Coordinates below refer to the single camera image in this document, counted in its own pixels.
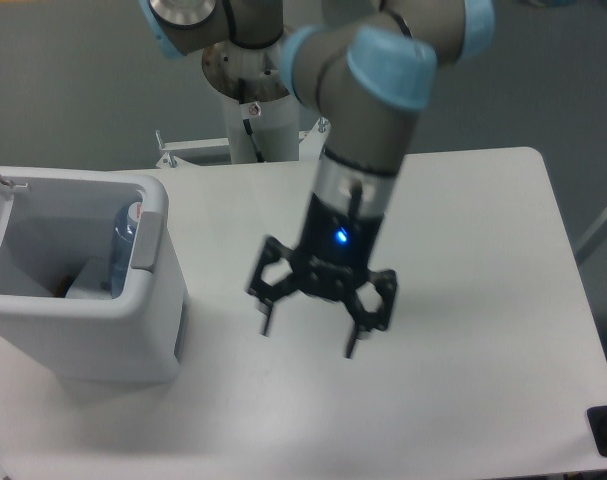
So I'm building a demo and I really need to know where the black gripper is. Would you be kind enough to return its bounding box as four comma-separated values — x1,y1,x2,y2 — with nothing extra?
246,195,398,359

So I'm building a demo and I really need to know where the crushed clear plastic bottle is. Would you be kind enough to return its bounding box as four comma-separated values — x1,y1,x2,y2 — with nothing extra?
109,201,142,298

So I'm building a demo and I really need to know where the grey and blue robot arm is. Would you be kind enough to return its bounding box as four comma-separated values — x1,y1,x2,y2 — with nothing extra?
140,1,495,352

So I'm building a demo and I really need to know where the white trash can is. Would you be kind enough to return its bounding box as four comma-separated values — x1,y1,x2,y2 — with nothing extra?
0,166,189,382

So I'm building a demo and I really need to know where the white right base bracket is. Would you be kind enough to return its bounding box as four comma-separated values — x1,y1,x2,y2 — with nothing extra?
299,117,331,161

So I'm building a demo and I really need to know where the white base bracket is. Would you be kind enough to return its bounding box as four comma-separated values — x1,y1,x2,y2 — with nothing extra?
155,130,231,169
299,117,331,161

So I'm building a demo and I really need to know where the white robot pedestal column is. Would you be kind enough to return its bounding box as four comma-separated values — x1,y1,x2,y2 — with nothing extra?
202,28,300,164

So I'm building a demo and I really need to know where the black cable on pedestal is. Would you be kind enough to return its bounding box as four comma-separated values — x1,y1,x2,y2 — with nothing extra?
237,77,266,164

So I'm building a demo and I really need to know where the white left base bracket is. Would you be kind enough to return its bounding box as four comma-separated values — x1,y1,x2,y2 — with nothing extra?
155,130,231,169

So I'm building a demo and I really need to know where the white frame at right edge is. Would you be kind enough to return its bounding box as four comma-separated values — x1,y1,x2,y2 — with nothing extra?
574,205,607,265

